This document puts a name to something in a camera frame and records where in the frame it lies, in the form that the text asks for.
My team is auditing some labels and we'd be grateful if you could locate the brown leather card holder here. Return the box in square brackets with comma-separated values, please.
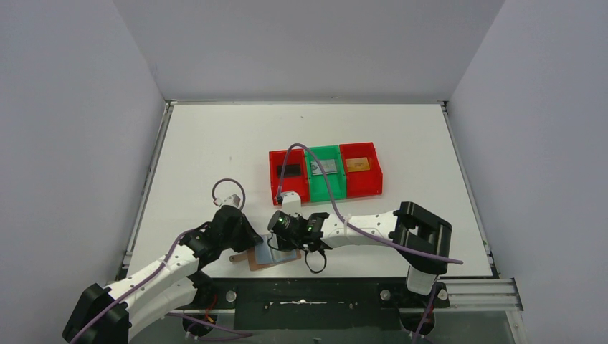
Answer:
[229, 234, 302, 272]

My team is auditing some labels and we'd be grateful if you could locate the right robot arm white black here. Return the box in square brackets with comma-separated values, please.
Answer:
[268, 201, 456, 306]

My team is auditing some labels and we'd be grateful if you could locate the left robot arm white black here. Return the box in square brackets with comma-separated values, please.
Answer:
[62, 206, 262, 343]

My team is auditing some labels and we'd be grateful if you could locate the black card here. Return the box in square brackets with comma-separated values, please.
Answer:
[276, 164, 302, 178]

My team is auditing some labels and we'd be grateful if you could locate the silver grey card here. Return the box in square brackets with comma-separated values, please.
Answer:
[310, 159, 338, 176]

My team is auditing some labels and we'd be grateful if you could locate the orange gold card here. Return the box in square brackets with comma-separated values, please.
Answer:
[345, 157, 371, 173]

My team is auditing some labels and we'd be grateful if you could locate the left red bin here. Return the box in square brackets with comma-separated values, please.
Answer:
[269, 148, 310, 205]

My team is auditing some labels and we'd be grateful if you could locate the red bin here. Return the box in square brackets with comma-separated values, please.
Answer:
[269, 148, 310, 205]
[339, 142, 384, 198]

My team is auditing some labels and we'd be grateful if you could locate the green middle bin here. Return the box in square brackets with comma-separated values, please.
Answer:
[305, 145, 347, 202]

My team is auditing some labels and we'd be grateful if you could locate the right red bin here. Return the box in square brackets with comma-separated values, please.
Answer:
[339, 142, 384, 198]

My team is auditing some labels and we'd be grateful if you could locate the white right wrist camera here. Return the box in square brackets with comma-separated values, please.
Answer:
[280, 191, 302, 216]

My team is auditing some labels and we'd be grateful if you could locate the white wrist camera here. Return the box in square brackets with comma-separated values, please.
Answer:
[216, 194, 242, 209]
[280, 191, 302, 216]

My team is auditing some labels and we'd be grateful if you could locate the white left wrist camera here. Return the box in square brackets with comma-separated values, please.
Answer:
[216, 194, 242, 209]

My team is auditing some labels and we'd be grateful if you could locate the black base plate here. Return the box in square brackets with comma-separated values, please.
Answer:
[181, 277, 450, 336]

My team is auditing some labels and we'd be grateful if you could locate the aluminium frame rail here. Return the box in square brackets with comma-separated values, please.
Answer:
[95, 279, 523, 315]

